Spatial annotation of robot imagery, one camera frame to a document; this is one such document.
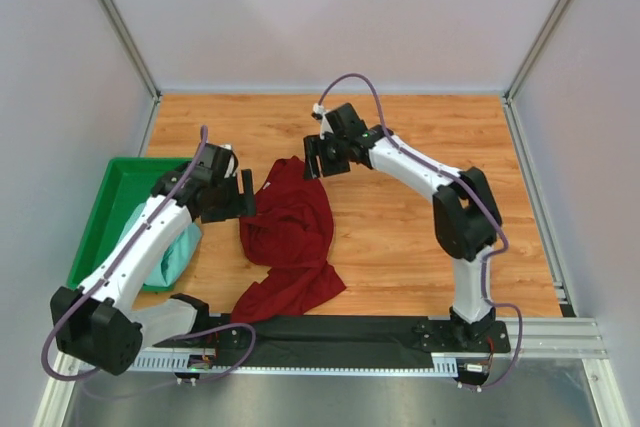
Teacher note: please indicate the green plastic tray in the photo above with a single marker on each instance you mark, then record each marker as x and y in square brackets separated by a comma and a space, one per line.
[123, 192]

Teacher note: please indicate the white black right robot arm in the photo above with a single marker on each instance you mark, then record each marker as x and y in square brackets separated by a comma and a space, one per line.
[466, 218]

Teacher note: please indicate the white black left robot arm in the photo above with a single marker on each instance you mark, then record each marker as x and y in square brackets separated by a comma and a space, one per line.
[96, 322]

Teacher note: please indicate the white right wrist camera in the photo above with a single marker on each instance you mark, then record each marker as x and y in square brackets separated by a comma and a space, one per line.
[319, 113]

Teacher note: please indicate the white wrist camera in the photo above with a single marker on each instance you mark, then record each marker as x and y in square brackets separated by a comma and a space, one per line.
[319, 113]
[233, 162]

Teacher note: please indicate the right aluminium corner post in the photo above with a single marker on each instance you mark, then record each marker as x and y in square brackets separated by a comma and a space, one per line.
[546, 32]

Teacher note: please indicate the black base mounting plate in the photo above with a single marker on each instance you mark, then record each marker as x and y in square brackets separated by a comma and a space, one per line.
[335, 341]

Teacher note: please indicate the light teal t-shirt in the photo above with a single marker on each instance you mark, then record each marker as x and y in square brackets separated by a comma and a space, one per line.
[174, 261]

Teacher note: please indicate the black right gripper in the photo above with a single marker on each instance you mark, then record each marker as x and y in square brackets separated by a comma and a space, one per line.
[312, 149]

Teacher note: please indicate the aluminium frame rail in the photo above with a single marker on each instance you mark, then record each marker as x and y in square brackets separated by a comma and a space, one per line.
[562, 338]

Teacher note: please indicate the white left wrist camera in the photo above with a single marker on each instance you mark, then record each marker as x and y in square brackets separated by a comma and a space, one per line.
[233, 162]

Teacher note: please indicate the aluminium corner post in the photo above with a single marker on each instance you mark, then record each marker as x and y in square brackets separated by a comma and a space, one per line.
[122, 32]
[546, 32]

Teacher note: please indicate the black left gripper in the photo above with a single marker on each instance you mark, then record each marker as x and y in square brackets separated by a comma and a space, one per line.
[241, 205]

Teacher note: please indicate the dark red t-shirt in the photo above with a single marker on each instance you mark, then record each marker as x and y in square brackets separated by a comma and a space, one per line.
[291, 235]

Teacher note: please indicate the left aluminium corner post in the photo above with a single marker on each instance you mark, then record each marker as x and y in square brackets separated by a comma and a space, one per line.
[122, 32]

